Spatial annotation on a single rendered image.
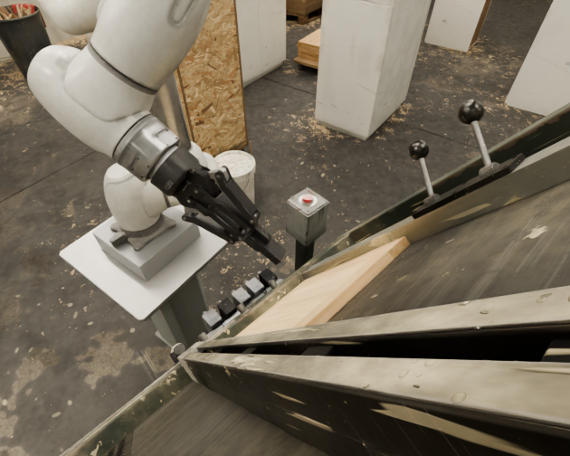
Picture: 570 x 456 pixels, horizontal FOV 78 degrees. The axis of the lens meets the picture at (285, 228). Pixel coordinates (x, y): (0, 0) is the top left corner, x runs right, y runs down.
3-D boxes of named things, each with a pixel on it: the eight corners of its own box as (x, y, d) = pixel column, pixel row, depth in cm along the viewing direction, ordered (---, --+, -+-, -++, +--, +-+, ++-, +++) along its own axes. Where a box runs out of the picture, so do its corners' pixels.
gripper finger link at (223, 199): (202, 180, 57) (206, 175, 56) (256, 223, 59) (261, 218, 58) (190, 192, 54) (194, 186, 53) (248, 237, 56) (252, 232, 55)
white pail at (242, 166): (237, 184, 283) (231, 131, 248) (267, 198, 271) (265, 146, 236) (210, 205, 265) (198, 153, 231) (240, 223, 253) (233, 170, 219)
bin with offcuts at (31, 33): (51, 61, 445) (21, -3, 396) (75, 71, 424) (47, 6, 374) (9, 75, 417) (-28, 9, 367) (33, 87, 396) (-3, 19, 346)
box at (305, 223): (305, 218, 151) (307, 185, 138) (326, 233, 145) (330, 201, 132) (285, 232, 146) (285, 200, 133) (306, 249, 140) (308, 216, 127)
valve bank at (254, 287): (271, 284, 150) (270, 247, 132) (295, 305, 143) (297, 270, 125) (167, 365, 127) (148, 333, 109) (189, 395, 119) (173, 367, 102)
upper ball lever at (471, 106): (490, 184, 55) (466, 109, 59) (513, 173, 52) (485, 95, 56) (473, 183, 54) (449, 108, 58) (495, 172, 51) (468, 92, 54)
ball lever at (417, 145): (434, 211, 66) (416, 147, 70) (450, 203, 63) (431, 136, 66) (419, 211, 65) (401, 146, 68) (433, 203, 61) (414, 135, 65)
